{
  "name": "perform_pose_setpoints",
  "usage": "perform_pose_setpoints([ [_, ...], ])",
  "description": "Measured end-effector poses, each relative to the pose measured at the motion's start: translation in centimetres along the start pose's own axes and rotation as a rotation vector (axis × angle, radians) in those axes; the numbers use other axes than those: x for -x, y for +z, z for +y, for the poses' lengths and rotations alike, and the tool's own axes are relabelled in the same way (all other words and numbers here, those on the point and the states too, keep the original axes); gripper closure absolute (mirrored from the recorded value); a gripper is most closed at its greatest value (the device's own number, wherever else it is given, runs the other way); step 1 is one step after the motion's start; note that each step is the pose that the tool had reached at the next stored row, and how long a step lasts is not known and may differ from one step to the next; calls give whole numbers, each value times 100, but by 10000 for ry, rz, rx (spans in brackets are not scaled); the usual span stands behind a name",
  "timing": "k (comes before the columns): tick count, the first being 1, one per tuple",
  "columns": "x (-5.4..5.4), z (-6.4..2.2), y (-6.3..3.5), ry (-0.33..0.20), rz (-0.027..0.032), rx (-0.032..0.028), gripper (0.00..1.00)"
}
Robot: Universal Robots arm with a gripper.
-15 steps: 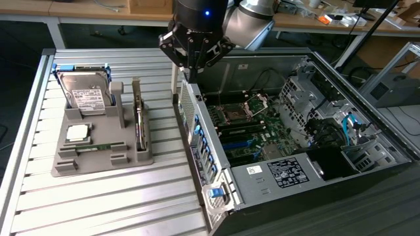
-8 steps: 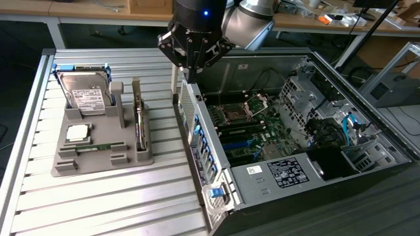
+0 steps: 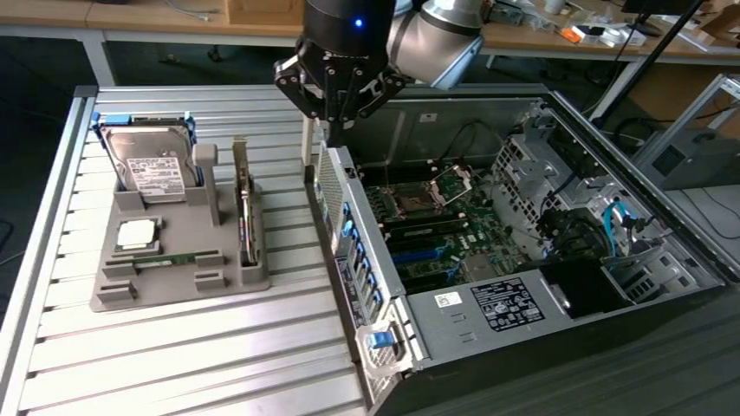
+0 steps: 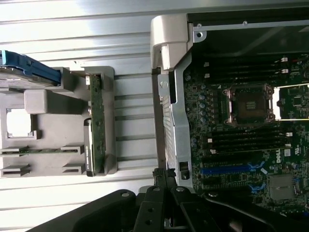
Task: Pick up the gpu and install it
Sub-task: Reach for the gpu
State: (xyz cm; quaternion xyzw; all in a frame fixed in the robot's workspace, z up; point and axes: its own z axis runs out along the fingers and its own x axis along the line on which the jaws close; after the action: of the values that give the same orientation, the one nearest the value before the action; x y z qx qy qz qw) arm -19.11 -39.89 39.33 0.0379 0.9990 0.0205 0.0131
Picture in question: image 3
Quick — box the grey metal device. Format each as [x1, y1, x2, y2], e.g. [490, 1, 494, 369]
[489, 0, 526, 25]

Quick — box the wooden desk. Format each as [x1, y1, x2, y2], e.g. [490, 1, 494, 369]
[479, 0, 740, 109]
[0, 0, 309, 86]

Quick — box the open black PC case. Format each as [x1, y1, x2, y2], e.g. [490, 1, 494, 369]
[301, 81, 740, 416]

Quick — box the black looped wire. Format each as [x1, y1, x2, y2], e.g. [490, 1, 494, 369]
[445, 120, 505, 161]

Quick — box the grey plastic parts rack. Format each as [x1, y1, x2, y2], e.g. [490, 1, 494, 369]
[90, 142, 274, 314]

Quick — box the hard disk in blue carrier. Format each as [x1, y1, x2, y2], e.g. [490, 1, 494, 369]
[91, 111, 202, 205]

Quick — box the perforated metal drive cage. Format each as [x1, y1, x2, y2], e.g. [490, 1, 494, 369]
[491, 129, 579, 231]

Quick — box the silver CPU chip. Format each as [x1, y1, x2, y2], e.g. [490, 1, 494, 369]
[114, 219, 162, 252]

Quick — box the green motherboard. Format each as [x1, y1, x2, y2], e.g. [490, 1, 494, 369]
[362, 172, 534, 296]

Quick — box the grey disk bay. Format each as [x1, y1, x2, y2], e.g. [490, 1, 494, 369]
[601, 244, 695, 304]

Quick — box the metal socket cover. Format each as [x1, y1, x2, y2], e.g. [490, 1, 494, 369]
[431, 163, 479, 205]

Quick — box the black monitor stand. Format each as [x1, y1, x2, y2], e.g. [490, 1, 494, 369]
[622, 0, 665, 36]

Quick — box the blue expansion slot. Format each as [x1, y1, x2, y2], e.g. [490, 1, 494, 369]
[393, 246, 445, 263]

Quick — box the light blue wire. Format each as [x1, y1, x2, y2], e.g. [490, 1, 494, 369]
[601, 197, 641, 257]

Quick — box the grey computer tower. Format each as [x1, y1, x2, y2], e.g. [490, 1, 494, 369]
[633, 125, 740, 192]

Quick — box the grey loose cable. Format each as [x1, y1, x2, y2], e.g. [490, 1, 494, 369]
[165, 0, 225, 21]

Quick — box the black Nvidia graphics card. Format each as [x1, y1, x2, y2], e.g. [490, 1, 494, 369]
[231, 136, 259, 266]

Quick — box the brown cardboard box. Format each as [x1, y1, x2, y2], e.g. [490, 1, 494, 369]
[226, 0, 307, 25]

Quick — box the orange and black box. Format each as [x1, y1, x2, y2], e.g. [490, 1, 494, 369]
[561, 23, 606, 44]

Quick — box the grey power supply unit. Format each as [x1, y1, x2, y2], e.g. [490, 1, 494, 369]
[405, 270, 574, 361]

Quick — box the black stand pole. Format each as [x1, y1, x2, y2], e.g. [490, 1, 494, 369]
[589, 0, 710, 127]

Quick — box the green RAM stick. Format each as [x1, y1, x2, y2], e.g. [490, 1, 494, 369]
[133, 254, 198, 266]

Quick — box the grey chipset heatsink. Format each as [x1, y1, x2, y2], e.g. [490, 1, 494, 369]
[462, 254, 505, 283]

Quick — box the aluminium profile frame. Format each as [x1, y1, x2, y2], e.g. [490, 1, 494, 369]
[670, 72, 740, 131]

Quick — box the white tape roll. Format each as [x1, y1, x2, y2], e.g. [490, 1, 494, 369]
[601, 23, 647, 49]

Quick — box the black expansion slot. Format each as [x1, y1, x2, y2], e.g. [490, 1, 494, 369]
[398, 259, 458, 292]

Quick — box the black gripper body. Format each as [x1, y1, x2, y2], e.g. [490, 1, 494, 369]
[294, 0, 398, 94]

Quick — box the folded brown cardboard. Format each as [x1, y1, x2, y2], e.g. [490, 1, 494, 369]
[699, 3, 740, 42]

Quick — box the black RAM slot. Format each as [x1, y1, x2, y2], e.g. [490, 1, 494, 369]
[389, 224, 471, 244]
[381, 215, 469, 233]

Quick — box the CPU socket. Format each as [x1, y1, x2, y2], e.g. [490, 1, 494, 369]
[393, 181, 447, 216]

